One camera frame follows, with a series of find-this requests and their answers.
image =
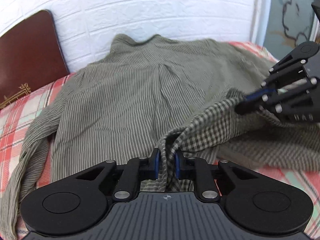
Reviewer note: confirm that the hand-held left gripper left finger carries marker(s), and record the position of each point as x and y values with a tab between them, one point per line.
156	165

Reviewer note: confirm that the white door frame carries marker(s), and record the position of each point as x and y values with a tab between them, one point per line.
261	15

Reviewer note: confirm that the brown panel gold ornament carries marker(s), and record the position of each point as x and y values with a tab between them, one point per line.
30	55

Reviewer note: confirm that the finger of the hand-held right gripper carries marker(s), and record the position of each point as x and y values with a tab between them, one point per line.
268	85
250	108

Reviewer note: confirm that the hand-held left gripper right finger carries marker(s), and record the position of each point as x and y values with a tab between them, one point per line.
178	166

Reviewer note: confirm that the red green plaid bed sheet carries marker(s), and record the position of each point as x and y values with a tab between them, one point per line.
12	125

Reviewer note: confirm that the olive striped shirt checked lining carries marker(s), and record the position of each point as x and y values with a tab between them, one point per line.
112	92

